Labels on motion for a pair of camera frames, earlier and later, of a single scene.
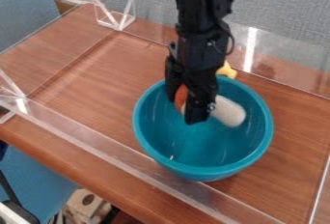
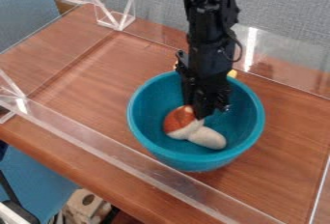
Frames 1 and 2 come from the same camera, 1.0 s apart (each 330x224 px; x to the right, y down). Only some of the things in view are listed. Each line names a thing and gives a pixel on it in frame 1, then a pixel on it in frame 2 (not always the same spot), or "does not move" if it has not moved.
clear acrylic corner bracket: x=114 y=19 does not move
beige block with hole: x=86 y=209 does not move
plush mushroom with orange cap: x=226 y=111 -> x=183 y=126
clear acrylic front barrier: x=128 y=161 does not move
